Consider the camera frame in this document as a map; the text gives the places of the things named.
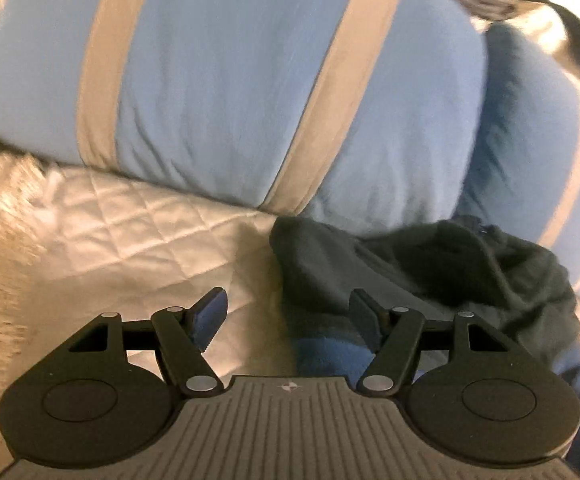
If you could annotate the cream knitted blanket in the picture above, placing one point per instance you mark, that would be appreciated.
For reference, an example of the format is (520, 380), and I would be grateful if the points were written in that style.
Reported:
(0, 240)

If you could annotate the blue pillow with tan stripes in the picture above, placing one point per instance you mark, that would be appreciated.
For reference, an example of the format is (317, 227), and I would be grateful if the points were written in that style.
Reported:
(530, 135)
(220, 85)

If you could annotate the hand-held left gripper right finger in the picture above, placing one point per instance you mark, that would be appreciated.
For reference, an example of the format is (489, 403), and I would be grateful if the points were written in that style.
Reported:
(367, 317)

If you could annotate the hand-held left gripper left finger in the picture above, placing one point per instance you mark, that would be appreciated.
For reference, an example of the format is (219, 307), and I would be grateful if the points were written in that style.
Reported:
(210, 317)

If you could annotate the white quilted bedspread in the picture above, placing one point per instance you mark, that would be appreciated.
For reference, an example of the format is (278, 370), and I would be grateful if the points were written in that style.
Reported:
(145, 240)

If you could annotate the blue and navy fleece jacket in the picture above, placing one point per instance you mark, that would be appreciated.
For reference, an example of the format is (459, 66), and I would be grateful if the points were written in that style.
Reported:
(470, 270)

